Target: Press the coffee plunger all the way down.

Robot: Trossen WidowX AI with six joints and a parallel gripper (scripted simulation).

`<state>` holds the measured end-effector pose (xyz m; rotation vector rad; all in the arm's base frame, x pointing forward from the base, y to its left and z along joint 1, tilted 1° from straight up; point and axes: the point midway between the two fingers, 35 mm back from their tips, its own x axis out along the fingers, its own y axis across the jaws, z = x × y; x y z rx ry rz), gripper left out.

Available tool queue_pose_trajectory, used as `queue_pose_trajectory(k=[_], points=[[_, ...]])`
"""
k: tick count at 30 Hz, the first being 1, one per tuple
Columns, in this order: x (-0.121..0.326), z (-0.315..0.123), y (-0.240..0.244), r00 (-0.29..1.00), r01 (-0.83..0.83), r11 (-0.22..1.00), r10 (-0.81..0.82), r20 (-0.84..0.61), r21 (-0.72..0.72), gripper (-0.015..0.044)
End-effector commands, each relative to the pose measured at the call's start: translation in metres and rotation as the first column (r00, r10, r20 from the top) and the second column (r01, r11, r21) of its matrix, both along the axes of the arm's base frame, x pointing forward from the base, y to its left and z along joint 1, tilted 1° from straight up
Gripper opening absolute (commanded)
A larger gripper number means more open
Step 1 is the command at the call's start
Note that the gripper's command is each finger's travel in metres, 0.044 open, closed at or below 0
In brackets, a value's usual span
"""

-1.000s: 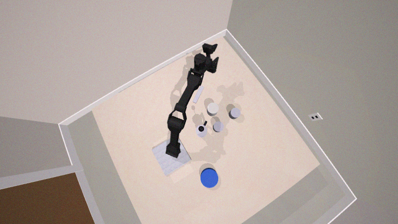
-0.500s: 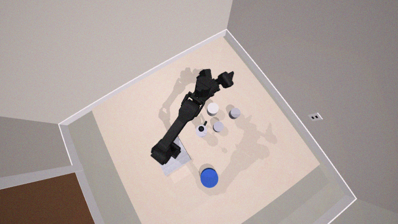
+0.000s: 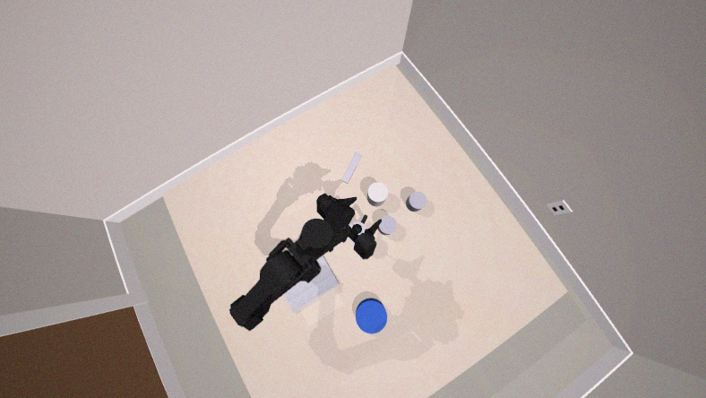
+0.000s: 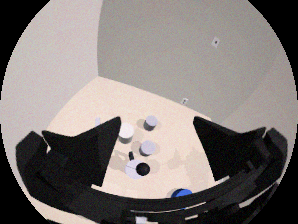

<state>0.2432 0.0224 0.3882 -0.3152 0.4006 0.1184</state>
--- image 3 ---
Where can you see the blue short cylinder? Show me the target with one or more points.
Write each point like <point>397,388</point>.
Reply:
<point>371,316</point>

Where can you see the coffee press with black knob plunger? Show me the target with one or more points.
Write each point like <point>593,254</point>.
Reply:
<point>359,227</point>

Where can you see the dark grey cylinder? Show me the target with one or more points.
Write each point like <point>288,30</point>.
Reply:
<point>388,225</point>
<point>416,201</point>

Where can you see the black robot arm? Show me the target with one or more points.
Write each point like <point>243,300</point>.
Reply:
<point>283,270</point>

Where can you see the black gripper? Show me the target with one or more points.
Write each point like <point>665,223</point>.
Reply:
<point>364,243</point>

